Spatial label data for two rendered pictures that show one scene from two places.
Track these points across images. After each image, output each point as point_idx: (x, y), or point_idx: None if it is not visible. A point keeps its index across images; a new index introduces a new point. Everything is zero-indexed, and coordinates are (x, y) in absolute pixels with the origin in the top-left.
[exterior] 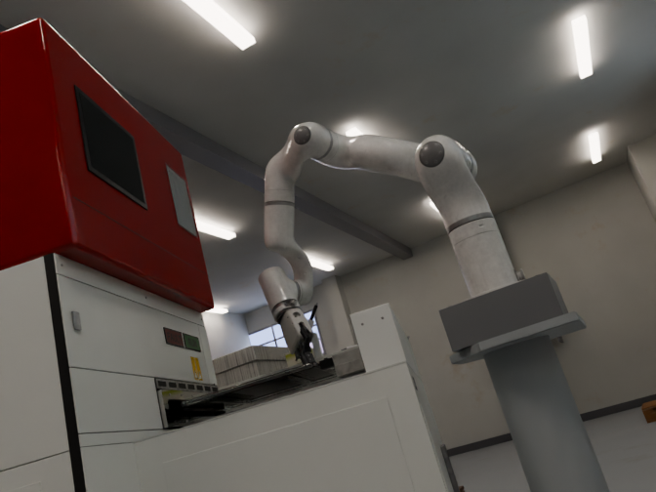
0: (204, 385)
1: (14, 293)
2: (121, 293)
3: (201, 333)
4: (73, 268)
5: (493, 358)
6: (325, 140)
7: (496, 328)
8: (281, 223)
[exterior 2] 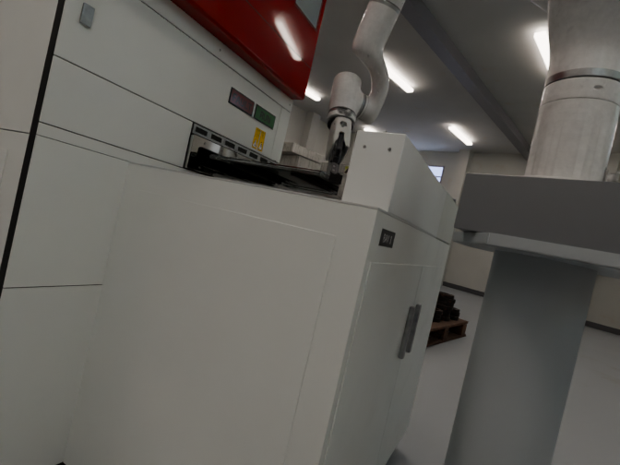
0: (261, 156)
1: None
2: (183, 28)
3: (282, 115)
4: None
5: (501, 260)
6: None
7: (524, 227)
8: (375, 25)
